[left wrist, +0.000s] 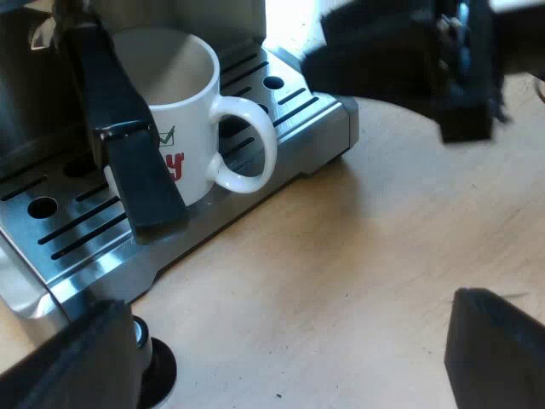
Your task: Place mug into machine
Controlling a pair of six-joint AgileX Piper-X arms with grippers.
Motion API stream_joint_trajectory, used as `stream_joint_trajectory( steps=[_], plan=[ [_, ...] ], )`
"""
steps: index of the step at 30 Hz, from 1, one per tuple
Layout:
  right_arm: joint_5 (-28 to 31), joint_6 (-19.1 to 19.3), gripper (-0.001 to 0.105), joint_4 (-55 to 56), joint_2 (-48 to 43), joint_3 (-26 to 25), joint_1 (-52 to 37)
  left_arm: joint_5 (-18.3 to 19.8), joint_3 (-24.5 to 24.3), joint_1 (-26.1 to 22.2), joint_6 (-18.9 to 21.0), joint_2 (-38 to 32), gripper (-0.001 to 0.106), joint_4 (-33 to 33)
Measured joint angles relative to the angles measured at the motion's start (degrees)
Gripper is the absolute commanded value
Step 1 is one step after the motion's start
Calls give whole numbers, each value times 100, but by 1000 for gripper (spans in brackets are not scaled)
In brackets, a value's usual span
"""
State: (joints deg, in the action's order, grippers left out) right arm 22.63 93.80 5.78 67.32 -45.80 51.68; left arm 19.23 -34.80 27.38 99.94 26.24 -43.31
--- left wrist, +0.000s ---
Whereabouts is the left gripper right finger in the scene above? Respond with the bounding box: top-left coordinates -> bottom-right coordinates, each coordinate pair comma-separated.
442,287 -> 545,409

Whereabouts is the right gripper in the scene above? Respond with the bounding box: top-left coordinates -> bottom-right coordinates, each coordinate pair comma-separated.
299,0 -> 512,144

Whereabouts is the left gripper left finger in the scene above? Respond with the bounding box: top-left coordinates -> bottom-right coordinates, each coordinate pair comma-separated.
0,299 -> 144,409

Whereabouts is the steel espresso machine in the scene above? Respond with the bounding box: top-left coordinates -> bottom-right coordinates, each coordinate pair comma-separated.
0,0 -> 361,342

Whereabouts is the white mug red black print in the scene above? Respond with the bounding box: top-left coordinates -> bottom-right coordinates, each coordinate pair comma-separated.
103,27 -> 278,210

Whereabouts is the small black tamper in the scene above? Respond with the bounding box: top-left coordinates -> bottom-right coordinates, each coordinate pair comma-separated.
131,315 -> 178,409

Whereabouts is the filter holder with red-ended handle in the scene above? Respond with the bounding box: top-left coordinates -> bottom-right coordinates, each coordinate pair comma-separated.
50,0 -> 191,246

